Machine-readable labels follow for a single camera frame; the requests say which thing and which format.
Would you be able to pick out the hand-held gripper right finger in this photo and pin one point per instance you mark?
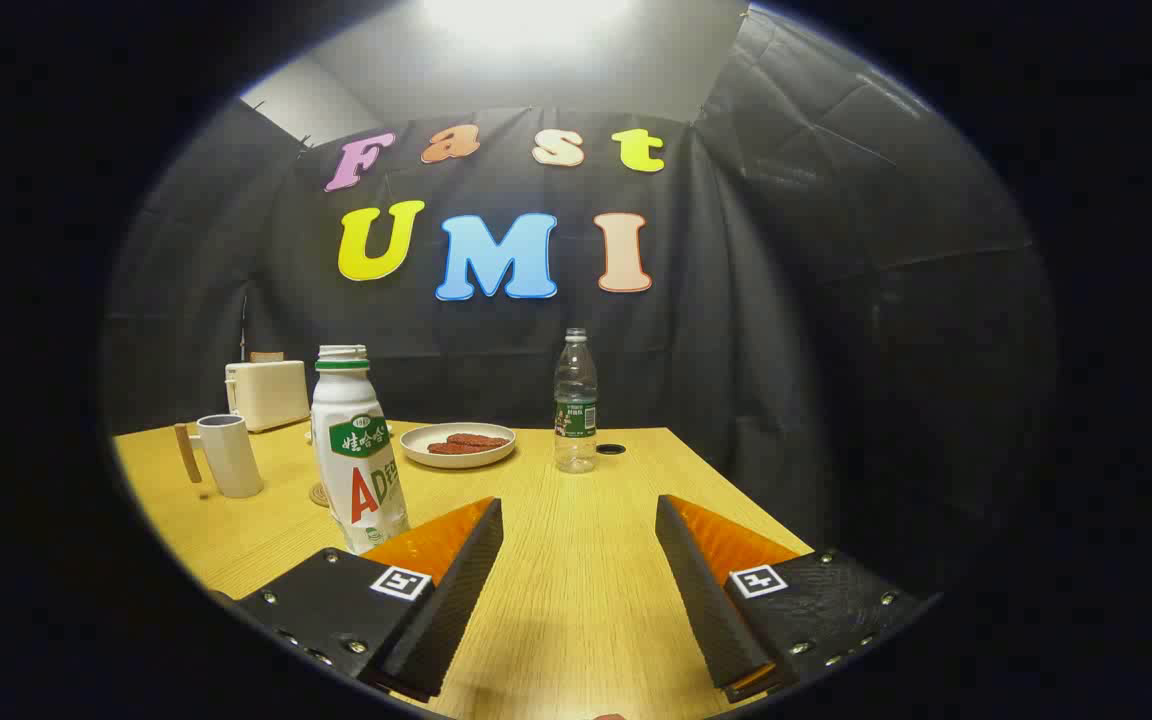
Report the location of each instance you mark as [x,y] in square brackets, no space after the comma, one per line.
[706,600]

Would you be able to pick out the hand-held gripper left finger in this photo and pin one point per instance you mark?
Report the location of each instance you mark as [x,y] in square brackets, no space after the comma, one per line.
[451,600]

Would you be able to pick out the white juice bottle green label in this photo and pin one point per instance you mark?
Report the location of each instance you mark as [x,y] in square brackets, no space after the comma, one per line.
[356,470]

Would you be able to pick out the round wooden coaster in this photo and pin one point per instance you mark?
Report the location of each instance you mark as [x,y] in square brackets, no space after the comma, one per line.
[318,495]

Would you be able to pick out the clear plastic water bottle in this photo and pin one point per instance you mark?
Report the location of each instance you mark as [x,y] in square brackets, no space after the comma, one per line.
[575,410]

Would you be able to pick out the wooden table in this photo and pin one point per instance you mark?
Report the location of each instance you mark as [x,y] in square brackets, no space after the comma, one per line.
[576,540]

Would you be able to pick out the white round plate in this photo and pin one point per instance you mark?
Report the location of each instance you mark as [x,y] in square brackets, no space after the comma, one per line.
[421,452]

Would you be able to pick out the reddish meat slice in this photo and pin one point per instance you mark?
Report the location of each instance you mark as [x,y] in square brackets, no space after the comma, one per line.
[448,449]
[481,439]

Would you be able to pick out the cream toaster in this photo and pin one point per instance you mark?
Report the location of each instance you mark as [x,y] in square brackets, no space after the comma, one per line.
[271,395]

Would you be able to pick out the brown toast slice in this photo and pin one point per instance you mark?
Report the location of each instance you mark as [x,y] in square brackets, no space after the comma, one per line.
[266,356]

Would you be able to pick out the black backdrop cloth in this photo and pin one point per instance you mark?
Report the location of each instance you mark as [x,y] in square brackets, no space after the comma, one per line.
[786,300]

